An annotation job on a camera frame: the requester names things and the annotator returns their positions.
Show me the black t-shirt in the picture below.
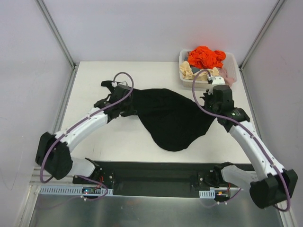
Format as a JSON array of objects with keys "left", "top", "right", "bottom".
[{"left": 132, "top": 88, "right": 214, "bottom": 152}]

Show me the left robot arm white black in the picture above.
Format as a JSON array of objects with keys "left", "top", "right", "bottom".
[{"left": 35, "top": 81, "right": 133, "bottom": 184}]

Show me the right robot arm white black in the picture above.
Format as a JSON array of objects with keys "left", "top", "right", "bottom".
[{"left": 202, "top": 85, "right": 298, "bottom": 212}]

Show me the pink t-shirt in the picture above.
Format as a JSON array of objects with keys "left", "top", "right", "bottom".
[{"left": 218, "top": 68, "right": 237, "bottom": 87}]

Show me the white plastic basket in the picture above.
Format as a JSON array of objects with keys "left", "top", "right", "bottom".
[{"left": 178, "top": 50, "right": 240, "bottom": 89}]

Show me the grey-blue t-shirt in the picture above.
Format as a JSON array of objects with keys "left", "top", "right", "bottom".
[{"left": 191, "top": 67, "right": 200, "bottom": 74}]

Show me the cream t-shirt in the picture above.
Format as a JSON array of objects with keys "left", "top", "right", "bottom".
[{"left": 179, "top": 61, "right": 219, "bottom": 82}]

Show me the orange t-shirt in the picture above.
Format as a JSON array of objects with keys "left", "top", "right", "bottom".
[{"left": 187, "top": 46, "right": 226, "bottom": 69}]

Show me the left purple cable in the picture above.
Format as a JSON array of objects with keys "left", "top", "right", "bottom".
[{"left": 39, "top": 71, "right": 134, "bottom": 201}]

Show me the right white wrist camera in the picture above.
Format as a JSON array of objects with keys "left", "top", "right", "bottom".
[{"left": 208, "top": 76, "right": 225, "bottom": 86}]

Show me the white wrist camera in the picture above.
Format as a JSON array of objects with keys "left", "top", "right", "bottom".
[
  {"left": 208, "top": 76, "right": 225, "bottom": 86},
  {"left": 111, "top": 81, "right": 128, "bottom": 87}
]

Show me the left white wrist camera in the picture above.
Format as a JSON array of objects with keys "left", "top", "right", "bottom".
[{"left": 111, "top": 81, "right": 128, "bottom": 87}]

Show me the right aluminium frame post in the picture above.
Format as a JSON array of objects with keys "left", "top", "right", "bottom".
[{"left": 238, "top": 0, "right": 286, "bottom": 70}]

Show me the aluminium frame post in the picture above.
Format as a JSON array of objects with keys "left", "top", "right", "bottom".
[
  {"left": 36, "top": 0, "right": 79, "bottom": 69},
  {"left": 238, "top": 0, "right": 286, "bottom": 70}
]

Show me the left aluminium frame post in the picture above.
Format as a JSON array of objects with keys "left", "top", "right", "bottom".
[{"left": 36, "top": 0, "right": 79, "bottom": 69}]

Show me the right slotted cable duct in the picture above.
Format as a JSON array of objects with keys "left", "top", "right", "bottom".
[{"left": 199, "top": 190, "right": 216, "bottom": 199}]

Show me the slotted cable duct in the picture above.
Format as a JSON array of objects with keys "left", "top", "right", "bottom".
[
  {"left": 199, "top": 190, "right": 216, "bottom": 199},
  {"left": 39, "top": 186, "right": 114, "bottom": 196}
]

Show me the left slotted cable duct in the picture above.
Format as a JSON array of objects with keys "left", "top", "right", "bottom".
[{"left": 39, "top": 186, "right": 114, "bottom": 196}]

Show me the aluminium front rail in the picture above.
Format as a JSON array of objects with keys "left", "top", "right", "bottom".
[{"left": 29, "top": 167, "right": 73, "bottom": 186}]

